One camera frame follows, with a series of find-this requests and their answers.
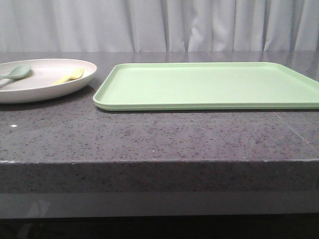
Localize grey curtain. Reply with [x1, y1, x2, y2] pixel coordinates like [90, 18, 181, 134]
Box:
[0, 0, 319, 52]

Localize beige round plate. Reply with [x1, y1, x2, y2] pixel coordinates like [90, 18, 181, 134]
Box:
[0, 59, 97, 104]

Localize pale green spoon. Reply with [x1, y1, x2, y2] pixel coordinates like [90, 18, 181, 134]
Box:
[0, 64, 31, 80]

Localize light green tray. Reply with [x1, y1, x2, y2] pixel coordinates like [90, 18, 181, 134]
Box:
[93, 62, 319, 111]

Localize yellow plastic fork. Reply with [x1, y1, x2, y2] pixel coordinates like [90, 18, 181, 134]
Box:
[53, 68, 84, 85]

